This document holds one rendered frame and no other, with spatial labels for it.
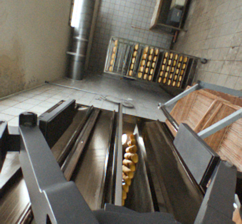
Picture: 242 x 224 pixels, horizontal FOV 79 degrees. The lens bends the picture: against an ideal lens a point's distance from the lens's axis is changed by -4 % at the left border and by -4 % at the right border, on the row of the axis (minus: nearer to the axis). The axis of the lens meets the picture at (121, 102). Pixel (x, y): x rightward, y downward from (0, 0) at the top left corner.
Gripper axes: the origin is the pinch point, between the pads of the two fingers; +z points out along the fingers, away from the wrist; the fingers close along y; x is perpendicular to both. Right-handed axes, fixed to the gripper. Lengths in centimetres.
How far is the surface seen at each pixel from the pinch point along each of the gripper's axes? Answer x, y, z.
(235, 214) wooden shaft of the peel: -17.1, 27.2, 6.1
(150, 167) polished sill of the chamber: -54, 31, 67
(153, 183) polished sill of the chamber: -54, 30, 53
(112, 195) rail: -40.4, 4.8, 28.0
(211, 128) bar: -11, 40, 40
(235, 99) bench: -1, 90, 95
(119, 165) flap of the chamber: -40, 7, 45
